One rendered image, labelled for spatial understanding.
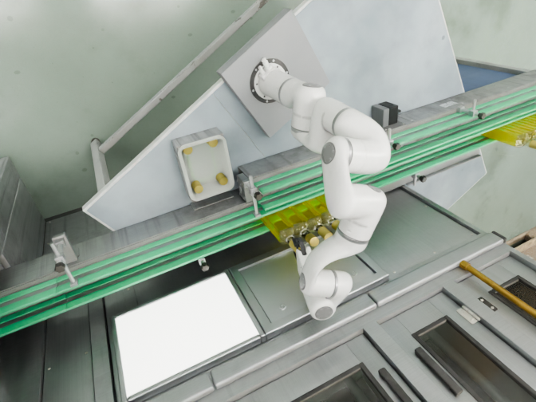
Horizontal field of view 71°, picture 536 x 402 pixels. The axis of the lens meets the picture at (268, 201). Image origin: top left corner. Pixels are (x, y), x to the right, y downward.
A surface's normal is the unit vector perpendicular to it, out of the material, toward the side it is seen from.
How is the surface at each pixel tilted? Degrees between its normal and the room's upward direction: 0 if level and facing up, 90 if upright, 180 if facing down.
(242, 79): 3
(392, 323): 90
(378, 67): 0
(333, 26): 0
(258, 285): 90
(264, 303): 90
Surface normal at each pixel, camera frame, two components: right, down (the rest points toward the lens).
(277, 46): 0.45, 0.48
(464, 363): -0.12, -0.83
